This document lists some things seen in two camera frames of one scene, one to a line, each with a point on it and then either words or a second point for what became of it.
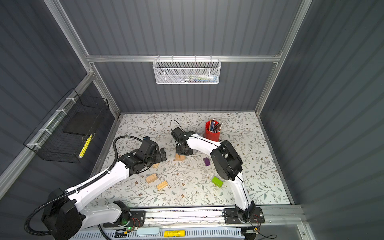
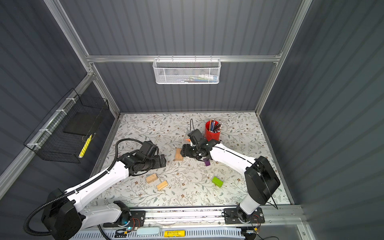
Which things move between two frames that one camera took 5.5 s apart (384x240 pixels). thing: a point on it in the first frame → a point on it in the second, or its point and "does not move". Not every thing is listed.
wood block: [162, 185] does not move
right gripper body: [180, 151] → [198, 149]
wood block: [179, 157] does not move
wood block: [151, 178] does not move
